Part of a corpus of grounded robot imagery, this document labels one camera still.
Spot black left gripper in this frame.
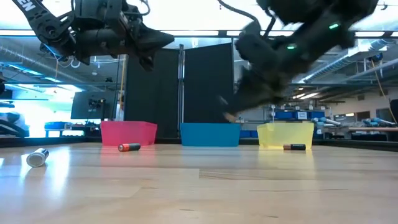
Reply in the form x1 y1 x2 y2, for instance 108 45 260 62
76 24 175 72

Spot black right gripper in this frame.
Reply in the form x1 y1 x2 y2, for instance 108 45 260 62
219 34 315 115

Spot black and copper battery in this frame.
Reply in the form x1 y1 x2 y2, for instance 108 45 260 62
282 143 307 151

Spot black folding partition screen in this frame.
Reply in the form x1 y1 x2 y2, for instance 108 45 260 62
124 42 236 140

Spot blue storage boxes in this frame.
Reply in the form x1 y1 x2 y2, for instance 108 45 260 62
273 110 326 121

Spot blue plastic bin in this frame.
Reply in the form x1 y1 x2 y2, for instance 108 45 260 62
180 122 242 147

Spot yellow plastic bin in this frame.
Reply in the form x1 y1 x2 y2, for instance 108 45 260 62
256 121 315 149

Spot red plastic bin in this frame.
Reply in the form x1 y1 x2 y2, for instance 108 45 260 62
99 120 158 146

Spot black monitor on stand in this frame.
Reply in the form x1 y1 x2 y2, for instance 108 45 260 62
70 90 118 121

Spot black battery with red end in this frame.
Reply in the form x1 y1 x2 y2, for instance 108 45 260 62
118 142 142 152

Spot blue table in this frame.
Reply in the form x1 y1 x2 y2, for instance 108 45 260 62
44 121 85 138

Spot wooden workbench top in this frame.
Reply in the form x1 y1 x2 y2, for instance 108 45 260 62
348 126 398 133

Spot grey office chair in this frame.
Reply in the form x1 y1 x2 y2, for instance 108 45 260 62
0 111 30 139

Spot silver battery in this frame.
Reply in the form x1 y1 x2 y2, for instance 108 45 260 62
25 147 50 169

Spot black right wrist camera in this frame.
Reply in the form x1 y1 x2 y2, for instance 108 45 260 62
234 29 277 74

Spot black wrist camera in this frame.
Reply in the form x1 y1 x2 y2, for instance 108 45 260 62
73 0 139 30
234 29 277 74

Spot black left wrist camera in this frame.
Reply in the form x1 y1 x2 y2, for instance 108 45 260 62
73 0 139 30

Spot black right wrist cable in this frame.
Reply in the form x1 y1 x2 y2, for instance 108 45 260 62
216 0 276 37

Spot yellow hanging cable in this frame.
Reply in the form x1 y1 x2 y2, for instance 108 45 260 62
369 58 398 125

